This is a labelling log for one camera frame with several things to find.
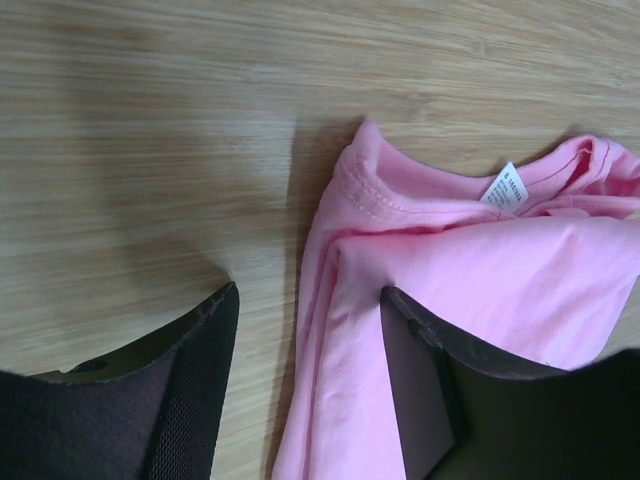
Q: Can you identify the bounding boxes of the pink t-shirt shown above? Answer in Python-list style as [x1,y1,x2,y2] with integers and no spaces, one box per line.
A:
[273,120,639,479]

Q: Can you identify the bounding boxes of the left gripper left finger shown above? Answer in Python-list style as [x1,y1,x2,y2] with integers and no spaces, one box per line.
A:
[1,282,239,479]

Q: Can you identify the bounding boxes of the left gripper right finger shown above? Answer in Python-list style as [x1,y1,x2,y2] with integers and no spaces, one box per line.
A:
[380,287,639,479]

